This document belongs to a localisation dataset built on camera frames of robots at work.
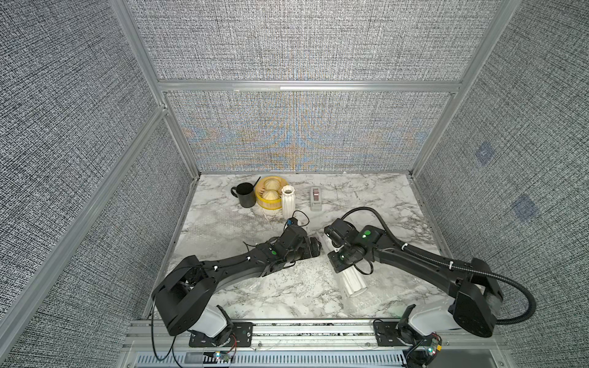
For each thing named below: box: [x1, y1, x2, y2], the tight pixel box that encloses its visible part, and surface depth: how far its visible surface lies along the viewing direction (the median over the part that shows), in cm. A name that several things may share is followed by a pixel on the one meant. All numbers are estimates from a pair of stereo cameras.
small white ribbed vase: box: [281, 184, 297, 221], surface depth 94 cm
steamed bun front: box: [262, 188, 280, 201], surface depth 105 cm
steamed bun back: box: [263, 177, 282, 191], surface depth 110 cm
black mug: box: [230, 181, 257, 208], surface depth 105 cm
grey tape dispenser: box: [309, 185, 323, 212], surface depth 108 cm
